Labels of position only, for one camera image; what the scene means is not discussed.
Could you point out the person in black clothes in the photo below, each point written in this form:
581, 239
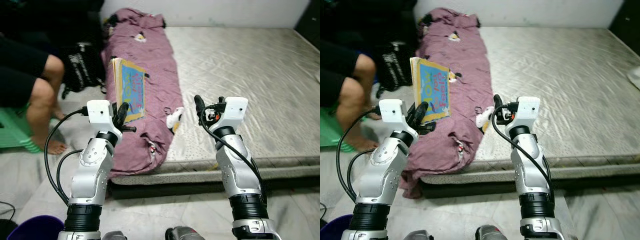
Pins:
357, 100
40, 105

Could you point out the black cabinet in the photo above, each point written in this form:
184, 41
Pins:
370, 20
50, 20

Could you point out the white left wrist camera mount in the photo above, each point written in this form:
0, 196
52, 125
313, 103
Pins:
392, 112
100, 112

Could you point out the grey robot right leg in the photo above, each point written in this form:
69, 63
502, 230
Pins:
185, 234
491, 233

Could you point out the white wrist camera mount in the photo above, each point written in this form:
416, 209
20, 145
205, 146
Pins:
235, 110
100, 112
392, 112
529, 109

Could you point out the purple cartoon print blanket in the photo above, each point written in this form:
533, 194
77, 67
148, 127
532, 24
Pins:
470, 60
160, 60

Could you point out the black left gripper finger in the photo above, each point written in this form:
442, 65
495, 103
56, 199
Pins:
124, 114
115, 111
422, 112
411, 112

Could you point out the black bag with white print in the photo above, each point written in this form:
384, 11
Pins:
395, 65
85, 65

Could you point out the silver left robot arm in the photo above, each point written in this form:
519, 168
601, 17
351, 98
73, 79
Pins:
387, 170
92, 170

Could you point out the green plastic stool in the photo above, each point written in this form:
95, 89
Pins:
330, 132
12, 130

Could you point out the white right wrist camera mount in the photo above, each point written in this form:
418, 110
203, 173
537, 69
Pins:
529, 109
235, 110

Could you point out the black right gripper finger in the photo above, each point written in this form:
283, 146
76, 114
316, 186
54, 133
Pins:
497, 106
200, 110

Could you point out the white quilted mattress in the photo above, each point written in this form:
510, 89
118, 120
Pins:
550, 65
240, 65

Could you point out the white pillow with green tree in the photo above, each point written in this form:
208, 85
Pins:
635, 79

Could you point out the yellow and blue picture book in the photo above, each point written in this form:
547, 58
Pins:
435, 85
132, 85

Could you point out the purple plastic bin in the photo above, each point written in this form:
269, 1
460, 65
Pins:
35, 231
335, 230

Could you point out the black tufted headboard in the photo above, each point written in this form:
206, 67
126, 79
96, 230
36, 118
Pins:
312, 20
627, 15

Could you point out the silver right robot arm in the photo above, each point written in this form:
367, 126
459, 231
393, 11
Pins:
240, 170
532, 170

